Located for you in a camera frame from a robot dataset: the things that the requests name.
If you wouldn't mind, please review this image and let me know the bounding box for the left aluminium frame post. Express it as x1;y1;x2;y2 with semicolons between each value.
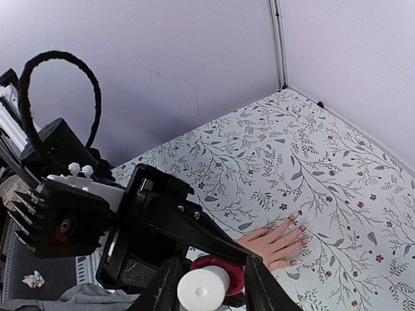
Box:
267;0;289;89

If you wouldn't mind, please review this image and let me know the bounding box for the floral patterned table cloth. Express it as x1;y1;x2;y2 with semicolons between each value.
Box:
113;89;414;310

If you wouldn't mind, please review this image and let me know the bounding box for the crumpled white paper ball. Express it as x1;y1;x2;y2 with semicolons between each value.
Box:
22;270;45;288

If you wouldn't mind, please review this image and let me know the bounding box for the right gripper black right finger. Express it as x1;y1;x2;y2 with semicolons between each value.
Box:
244;255;302;311

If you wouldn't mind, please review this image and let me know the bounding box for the white nail polish cap brush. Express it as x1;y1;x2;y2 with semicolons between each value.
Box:
177;266;230;311

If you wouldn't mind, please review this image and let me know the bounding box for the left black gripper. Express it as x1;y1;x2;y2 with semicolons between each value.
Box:
95;164;254;288

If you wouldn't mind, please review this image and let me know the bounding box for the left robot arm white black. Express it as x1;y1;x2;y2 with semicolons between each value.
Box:
1;70;250;296

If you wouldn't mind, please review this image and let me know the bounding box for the person's hand on table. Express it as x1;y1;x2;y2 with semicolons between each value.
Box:
236;211;310;272

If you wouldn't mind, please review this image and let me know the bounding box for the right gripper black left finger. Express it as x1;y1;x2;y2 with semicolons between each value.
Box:
129;257;183;311

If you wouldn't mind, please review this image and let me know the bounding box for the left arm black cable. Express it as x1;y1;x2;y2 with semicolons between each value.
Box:
18;51;103;169

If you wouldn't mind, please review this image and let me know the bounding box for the red nail polish bottle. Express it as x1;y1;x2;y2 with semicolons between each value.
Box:
189;255;246;297

